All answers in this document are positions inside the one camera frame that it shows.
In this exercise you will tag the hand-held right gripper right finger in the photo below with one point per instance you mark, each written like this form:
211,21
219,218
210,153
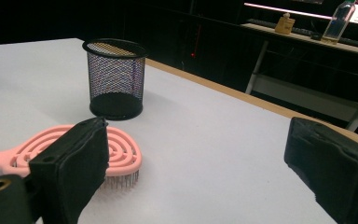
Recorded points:
338,168

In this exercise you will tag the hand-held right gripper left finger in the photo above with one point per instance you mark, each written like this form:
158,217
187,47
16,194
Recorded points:
74,161

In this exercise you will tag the pink hairbrush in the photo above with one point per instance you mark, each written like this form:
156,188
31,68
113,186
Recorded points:
122,155

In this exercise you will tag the black mesh pen holder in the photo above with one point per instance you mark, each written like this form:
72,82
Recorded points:
115,77

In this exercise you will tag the black computer mouse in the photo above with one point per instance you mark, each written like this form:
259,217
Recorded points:
316,37

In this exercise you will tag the wooden desk with white legs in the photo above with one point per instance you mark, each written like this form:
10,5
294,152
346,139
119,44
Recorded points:
304,39

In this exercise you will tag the small wooden box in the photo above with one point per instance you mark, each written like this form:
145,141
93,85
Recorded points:
285,25

